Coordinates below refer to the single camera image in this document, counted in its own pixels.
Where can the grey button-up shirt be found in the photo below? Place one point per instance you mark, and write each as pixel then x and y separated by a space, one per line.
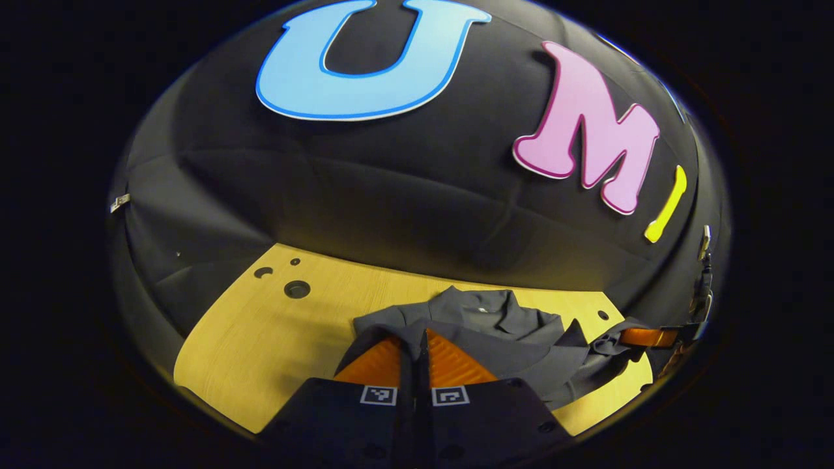
pixel 521 352

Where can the black backdrop cloth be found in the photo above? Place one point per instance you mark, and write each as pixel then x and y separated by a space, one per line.
pixel 391 195

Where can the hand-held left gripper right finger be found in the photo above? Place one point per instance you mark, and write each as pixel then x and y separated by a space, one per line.
pixel 482 423

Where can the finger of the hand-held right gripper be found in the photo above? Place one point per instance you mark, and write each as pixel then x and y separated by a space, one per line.
pixel 648 337

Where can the small metal clip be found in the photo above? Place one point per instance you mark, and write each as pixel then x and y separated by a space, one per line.
pixel 119 203

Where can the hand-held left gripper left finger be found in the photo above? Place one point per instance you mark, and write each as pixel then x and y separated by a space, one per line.
pixel 352 423

